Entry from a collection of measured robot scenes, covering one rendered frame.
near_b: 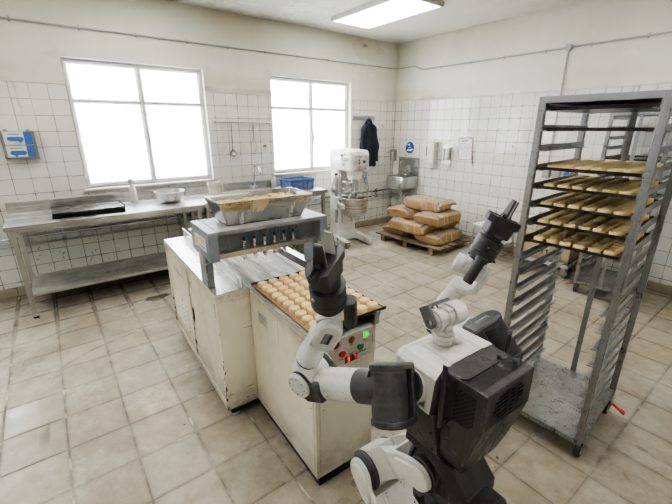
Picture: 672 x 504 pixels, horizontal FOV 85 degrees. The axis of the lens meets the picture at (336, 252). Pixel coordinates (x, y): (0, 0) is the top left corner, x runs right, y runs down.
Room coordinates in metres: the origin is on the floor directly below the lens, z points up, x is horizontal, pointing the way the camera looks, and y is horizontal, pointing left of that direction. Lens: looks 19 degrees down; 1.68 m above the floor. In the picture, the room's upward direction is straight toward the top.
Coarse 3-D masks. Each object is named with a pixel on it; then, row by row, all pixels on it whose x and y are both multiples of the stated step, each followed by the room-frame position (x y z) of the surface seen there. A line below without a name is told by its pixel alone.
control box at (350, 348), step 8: (360, 328) 1.45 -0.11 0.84; (368, 328) 1.45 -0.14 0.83; (344, 336) 1.38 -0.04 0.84; (360, 336) 1.43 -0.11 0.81; (368, 336) 1.46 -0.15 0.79; (344, 344) 1.38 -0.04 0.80; (352, 344) 1.40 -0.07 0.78; (368, 344) 1.46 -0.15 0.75; (328, 352) 1.33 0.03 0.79; (336, 352) 1.35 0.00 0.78; (352, 352) 1.40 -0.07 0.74; (360, 352) 1.43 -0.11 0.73; (368, 352) 1.46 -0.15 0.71; (336, 360) 1.35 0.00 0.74; (344, 360) 1.38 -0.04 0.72; (352, 360) 1.40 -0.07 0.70
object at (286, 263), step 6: (270, 252) 2.34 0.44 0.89; (270, 258) 2.35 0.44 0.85; (276, 258) 2.27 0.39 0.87; (282, 258) 2.20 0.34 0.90; (282, 264) 2.21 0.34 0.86; (288, 264) 2.14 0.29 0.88; (294, 264) 2.09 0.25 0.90; (288, 270) 2.14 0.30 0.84; (294, 270) 2.08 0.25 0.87; (300, 270) 2.02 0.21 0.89; (378, 312) 1.48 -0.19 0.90; (366, 318) 1.52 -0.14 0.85; (372, 318) 1.49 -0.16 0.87; (378, 318) 1.49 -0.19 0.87
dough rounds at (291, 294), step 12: (300, 276) 1.85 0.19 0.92; (264, 288) 1.70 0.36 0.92; (276, 288) 1.74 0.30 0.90; (288, 288) 1.74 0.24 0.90; (300, 288) 1.69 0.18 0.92; (348, 288) 1.74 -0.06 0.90; (276, 300) 1.60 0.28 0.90; (288, 300) 1.56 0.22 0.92; (300, 300) 1.56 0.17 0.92; (360, 300) 1.56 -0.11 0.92; (288, 312) 1.48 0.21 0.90; (300, 312) 1.44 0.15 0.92; (312, 312) 1.45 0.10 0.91; (360, 312) 1.47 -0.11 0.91; (300, 324) 1.37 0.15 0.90; (312, 324) 1.34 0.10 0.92
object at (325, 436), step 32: (256, 320) 1.83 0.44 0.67; (288, 320) 1.52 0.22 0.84; (256, 352) 1.86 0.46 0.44; (288, 352) 1.52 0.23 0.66; (288, 384) 1.54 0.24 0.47; (288, 416) 1.55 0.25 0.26; (320, 416) 1.34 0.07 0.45; (352, 416) 1.45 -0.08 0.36; (320, 448) 1.34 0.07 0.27; (352, 448) 1.45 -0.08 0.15; (320, 480) 1.37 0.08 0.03
